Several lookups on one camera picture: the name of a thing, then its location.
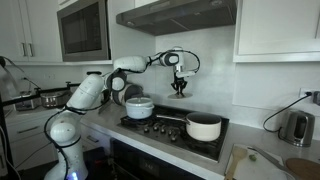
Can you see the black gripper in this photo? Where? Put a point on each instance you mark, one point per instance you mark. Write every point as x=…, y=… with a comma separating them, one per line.
x=179, y=80

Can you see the white casserole lid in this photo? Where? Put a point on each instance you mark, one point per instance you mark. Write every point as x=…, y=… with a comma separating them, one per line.
x=140, y=102

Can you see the black stove knob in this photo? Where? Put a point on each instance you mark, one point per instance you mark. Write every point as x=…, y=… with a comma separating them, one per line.
x=173, y=137
x=171, y=132
x=146, y=129
x=163, y=129
x=155, y=126

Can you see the white casserole pot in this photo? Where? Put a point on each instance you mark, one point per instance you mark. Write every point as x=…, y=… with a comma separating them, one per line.
x=140, y=114

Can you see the black gas cooktop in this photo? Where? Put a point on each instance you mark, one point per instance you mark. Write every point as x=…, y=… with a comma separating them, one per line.
x=200, y=148

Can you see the steel range hood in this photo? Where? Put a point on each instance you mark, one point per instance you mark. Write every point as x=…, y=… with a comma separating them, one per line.
x=180, y=16

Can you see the dark green oil bottle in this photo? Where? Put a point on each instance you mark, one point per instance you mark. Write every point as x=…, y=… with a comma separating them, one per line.
x=106, y=97

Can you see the black built-in oven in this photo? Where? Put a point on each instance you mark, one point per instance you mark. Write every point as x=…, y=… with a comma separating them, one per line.
x=146, y=165

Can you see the wooden spatula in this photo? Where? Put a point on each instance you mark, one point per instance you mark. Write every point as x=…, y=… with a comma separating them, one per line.
x=237, y=158

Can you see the small green fruit piece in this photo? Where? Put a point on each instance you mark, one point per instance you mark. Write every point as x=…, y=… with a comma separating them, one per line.
x=253, y=157

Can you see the steel built-in microwave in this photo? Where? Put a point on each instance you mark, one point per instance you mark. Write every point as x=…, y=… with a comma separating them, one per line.
x=83, y=28

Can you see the white cutting board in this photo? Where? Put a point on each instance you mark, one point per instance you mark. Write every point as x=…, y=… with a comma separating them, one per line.
x=260, y=168

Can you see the steel kitchen knife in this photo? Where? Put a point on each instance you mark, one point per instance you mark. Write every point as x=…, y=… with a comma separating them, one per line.
x=271, y=161

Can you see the stainless electric kettle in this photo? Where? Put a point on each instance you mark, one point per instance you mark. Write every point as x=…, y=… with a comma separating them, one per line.
x=298, y=128

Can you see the steel slow cooker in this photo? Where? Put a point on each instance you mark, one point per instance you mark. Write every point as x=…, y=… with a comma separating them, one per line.
x=53, y=99

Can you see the round wooden board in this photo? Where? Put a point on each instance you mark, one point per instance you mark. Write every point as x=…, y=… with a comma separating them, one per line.
x=305, y=169

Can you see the steel toaster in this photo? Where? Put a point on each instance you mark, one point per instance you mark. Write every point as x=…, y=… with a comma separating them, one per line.
x=27, y=104

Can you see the white base drawers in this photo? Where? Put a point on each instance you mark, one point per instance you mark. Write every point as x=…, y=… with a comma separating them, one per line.
x=25, y=131

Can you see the white wall cabinet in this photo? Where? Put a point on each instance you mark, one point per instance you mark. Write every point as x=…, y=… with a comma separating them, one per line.
x=276, y=30

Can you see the white wall outlet with plug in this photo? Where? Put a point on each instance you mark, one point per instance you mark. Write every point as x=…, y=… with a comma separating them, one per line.
x=311, y=95

